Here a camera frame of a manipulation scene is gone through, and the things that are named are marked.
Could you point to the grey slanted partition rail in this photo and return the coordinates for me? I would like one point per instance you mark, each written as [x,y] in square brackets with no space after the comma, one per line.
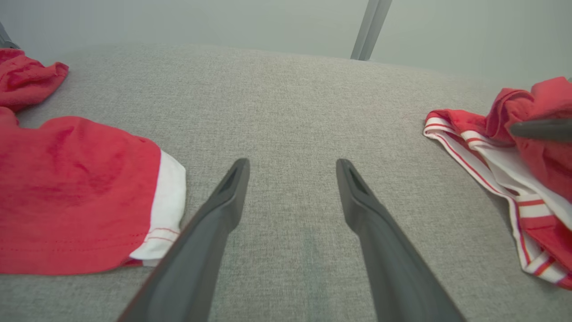
[6,41]

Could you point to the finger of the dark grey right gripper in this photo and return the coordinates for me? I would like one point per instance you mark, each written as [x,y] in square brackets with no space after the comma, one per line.
[545,129]

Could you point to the red garment with white hem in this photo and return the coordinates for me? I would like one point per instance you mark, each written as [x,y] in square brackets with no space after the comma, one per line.
[67,201]

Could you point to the red garment with striped trim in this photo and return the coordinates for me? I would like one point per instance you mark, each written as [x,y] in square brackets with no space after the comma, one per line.
[549,170]

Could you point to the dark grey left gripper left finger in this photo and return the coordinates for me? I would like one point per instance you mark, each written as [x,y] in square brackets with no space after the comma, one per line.
[196,250]

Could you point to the grey fabric sofa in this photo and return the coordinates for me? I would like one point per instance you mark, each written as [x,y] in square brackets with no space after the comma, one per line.
[290,112]

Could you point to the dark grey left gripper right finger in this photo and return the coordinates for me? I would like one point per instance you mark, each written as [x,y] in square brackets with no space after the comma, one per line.
[393,268]

